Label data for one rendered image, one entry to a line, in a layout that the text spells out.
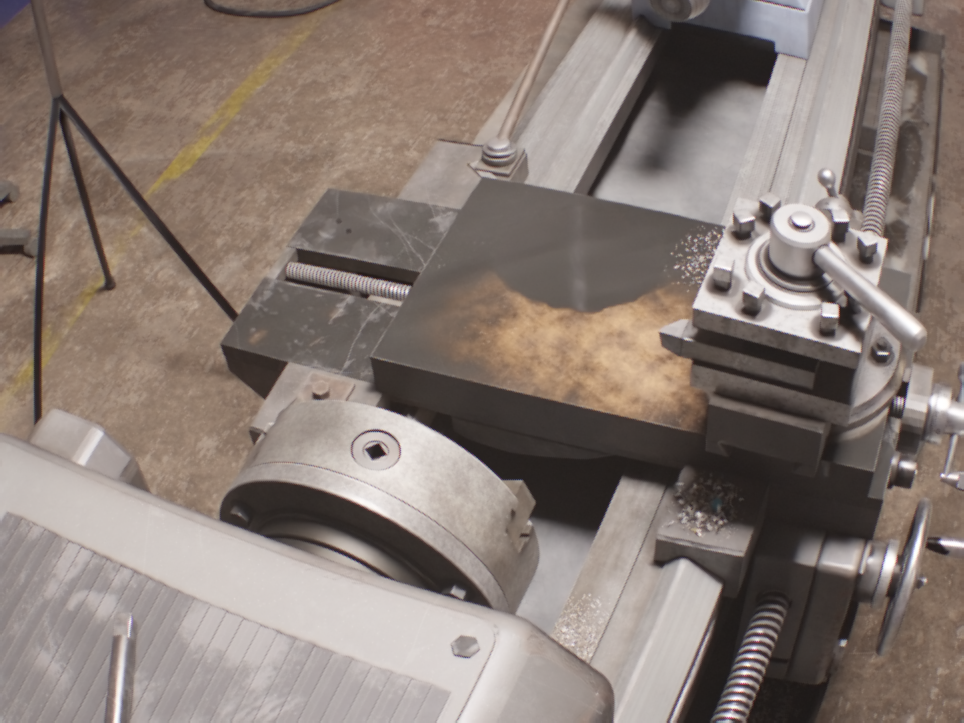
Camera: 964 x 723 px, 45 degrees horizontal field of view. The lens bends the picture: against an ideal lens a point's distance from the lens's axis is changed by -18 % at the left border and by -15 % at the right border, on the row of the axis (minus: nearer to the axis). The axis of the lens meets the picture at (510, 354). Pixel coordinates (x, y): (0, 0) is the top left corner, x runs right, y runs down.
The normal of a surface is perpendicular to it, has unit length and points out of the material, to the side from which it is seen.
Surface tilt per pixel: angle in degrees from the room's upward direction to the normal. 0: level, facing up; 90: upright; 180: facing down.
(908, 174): 0
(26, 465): 0
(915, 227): 0
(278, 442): 29
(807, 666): 90
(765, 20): 90
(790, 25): 90
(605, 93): 49
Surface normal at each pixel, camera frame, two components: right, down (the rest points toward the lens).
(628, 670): -0.71, -0.64
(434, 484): 0.44, -0.48
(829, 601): -0.36, 0.69
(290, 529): -0.40, -0.72
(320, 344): -0.07, -0.70
